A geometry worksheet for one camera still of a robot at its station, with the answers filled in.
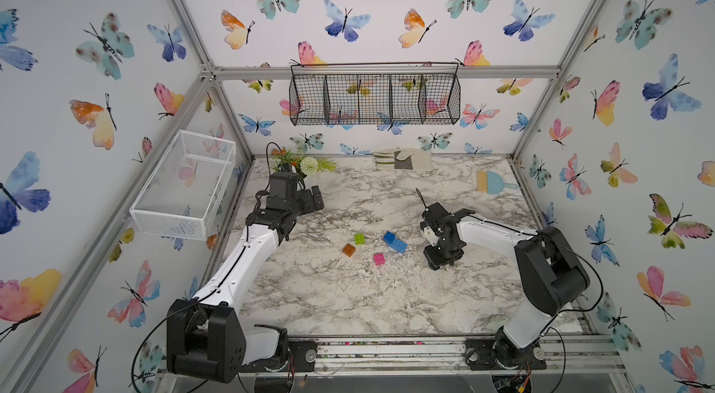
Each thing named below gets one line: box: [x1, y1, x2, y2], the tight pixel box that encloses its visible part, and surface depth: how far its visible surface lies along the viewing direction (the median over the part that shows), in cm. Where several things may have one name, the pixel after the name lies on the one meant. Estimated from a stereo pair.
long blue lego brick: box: [387, 238, 408, 254], surface depth 95 cm
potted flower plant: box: [270, 147, 338, 179], surface depth 100 cm
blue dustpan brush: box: [476, 170, 518, 195], surface depth 113 cm
